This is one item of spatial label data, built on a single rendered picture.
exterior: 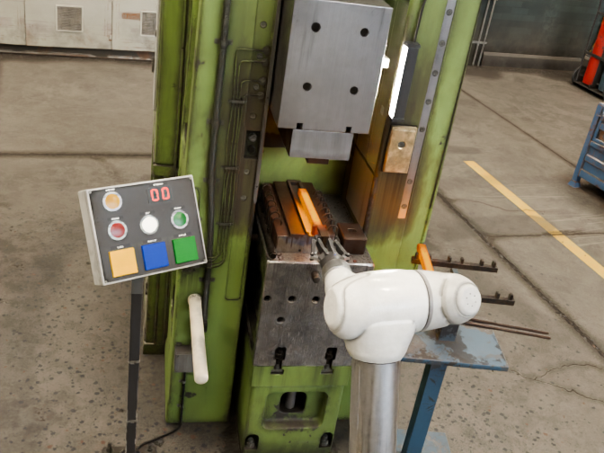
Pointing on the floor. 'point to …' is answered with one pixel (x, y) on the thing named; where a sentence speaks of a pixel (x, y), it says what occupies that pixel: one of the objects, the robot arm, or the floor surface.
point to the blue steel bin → (591, 154)
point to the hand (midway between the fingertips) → (321, 235)
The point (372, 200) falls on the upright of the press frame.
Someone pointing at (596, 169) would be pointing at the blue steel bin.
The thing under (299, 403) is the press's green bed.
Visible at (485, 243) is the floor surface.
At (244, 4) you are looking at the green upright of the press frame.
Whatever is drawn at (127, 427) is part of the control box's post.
